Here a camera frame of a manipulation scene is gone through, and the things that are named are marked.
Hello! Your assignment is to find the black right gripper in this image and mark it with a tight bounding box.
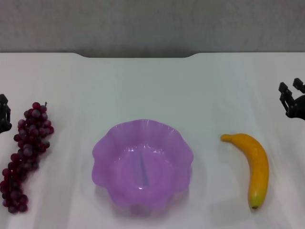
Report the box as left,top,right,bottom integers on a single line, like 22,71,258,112
278,77,305,119

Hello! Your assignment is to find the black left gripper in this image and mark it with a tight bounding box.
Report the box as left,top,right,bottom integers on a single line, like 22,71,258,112
0,94,13,135

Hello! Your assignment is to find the dark red grape bunch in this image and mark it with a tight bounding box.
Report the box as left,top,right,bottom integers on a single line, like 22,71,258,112
0,102,55,214

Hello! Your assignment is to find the yellow plastic banana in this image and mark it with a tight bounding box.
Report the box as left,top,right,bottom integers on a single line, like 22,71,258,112
220,133,270,210

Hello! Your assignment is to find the purple translucent scalloped bowl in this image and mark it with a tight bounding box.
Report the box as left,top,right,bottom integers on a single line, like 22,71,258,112
91,118,194,215

